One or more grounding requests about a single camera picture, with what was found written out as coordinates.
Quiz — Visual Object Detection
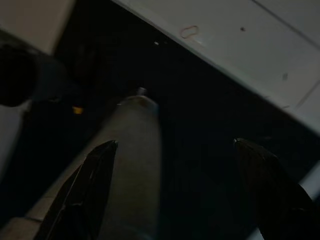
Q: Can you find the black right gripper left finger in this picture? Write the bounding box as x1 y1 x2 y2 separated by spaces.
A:
37 140 118 240

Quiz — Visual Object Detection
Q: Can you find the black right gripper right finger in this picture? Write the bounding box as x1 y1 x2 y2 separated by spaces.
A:
233 138 320 240

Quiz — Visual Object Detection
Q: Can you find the grey robot leg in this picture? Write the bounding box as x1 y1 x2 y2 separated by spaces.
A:
24 87 162 240

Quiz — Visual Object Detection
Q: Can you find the large black floor mat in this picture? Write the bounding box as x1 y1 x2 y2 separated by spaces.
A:
0 0 320 240

